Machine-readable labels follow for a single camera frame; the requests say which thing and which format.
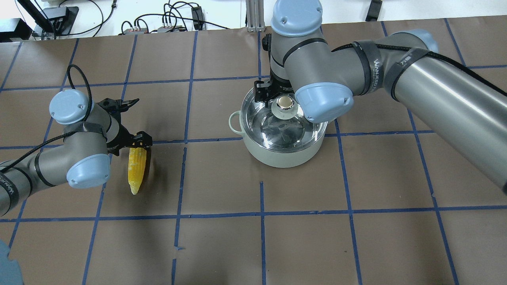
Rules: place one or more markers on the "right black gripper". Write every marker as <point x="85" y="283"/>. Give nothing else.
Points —
<point x="264" y="91"/>

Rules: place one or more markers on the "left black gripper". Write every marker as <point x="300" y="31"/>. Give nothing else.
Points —
<point x="125" y="139"/>

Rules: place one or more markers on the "yellow corn cob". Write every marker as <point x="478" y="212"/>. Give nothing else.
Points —
<point x="137" y="160"/>

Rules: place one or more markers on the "glass pot lid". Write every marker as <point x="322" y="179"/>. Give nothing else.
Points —
<point x="279" y="126"/>

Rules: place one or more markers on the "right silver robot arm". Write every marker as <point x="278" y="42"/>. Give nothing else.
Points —
<point x="463" y="108"/>

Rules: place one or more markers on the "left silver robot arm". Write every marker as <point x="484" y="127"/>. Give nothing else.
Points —
<point x="81" y="156"/>

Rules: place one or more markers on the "pale green steel pot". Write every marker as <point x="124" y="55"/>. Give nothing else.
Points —
<point x="270" y="158"/>

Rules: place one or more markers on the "black power adapter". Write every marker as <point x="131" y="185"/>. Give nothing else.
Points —
<point x="198" y="18"/>

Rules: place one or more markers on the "brown paper table mat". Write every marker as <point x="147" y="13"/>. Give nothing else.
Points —
<point x="384" y="201"/>

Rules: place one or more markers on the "aluminium frame post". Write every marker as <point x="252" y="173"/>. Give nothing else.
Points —
<point x="255" y="16"/>

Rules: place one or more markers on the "black camera stand base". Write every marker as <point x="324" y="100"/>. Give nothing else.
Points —
<point x="59" y="20"/>

